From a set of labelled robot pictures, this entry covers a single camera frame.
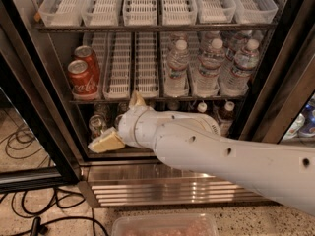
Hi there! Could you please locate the right brown tea bottle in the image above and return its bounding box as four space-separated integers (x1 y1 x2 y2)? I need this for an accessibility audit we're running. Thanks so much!
217 101 235 137

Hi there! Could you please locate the red coke can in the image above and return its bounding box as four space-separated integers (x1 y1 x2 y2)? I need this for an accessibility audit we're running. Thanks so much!
74 45 100 83
67 60 98 100

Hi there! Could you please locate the empty middle tray right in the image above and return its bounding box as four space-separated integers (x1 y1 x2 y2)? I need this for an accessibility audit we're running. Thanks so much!
134 32 159 98

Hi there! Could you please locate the top shelf tray three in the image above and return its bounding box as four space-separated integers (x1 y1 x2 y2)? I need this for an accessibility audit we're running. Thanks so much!
122 0 158 26

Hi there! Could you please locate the water bottle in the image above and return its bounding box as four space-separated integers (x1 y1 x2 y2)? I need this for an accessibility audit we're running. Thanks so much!
194 38 225 97
219 39 260 96
165 39 190 97

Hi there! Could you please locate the closed right fridge door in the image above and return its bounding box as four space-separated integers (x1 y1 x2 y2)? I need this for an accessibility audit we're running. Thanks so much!
233 0 315 143

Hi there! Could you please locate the front left water bottle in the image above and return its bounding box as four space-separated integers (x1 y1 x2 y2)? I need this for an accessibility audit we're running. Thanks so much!
165 39 190 97

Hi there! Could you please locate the left brown tea bottle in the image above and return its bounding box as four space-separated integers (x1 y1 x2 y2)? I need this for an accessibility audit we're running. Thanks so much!
197 102 208 113

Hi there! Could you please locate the brown tea bottle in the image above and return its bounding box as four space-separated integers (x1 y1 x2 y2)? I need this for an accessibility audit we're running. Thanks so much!
217 101 235 137
197 102 208 113

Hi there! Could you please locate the top shelf tray six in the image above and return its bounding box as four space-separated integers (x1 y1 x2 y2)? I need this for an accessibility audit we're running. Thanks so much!
233 0 278 24

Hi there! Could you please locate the top shelf tray two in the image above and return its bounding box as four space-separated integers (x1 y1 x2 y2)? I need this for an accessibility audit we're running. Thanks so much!
81 0 122 27

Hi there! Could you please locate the top shelf tray four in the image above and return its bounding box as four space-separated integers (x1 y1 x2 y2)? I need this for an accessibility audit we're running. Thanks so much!
161 0 198 26

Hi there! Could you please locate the front right water bottle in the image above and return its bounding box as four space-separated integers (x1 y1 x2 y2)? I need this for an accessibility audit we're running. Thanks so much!
219 39 260 96

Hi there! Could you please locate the top shelf tray five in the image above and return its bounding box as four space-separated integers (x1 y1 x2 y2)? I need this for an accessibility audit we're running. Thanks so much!
196 0 236 24

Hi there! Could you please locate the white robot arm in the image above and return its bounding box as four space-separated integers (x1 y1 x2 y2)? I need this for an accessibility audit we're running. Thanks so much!
89 91 315 215

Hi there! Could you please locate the clear plastic floor container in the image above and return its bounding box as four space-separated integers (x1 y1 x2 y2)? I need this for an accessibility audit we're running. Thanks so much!
111 213 220 236

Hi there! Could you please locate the open fridge glass door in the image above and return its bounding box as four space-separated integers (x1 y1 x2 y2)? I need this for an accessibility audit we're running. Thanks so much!
0 6 80 193

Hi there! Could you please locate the top shelf tray one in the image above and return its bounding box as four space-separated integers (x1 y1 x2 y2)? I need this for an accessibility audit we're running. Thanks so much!
38 0 84 27

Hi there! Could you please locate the front middle water bottle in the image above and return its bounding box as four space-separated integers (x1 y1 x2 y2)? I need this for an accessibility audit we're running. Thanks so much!
194 38 225 97

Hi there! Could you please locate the steel fridge bottom grille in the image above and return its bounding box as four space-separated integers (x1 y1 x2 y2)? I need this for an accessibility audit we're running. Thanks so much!
78 159 272 207

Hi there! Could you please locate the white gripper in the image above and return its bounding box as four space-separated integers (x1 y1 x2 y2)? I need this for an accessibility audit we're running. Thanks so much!
88 90 153 153

